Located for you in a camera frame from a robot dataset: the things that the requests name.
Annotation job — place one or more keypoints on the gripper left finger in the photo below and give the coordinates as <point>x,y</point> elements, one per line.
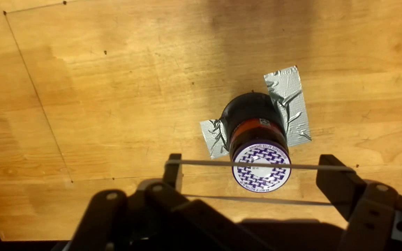
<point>159,216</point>

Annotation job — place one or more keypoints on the dark bottle with patterned cap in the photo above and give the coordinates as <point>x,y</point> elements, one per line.
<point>253,115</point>

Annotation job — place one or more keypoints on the strip of silver duct tape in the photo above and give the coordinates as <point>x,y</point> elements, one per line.
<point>210,137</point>
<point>291,101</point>

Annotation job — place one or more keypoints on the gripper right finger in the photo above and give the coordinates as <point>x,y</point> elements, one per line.
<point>372,212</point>

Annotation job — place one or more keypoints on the grey elastic band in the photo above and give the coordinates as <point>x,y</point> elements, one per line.
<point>208,162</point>

